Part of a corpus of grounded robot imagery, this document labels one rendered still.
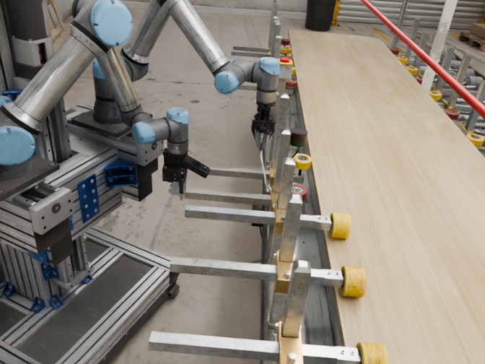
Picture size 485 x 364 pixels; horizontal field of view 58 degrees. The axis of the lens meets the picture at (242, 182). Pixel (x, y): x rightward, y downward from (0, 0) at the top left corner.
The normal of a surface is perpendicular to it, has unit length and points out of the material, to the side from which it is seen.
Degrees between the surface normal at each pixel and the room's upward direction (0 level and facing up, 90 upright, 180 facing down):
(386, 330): 0
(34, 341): 0
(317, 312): 0
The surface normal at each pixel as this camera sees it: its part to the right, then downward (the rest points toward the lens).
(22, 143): 0.51, 0.55
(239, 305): 0.07, -0.85
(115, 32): 0.68, 0.35
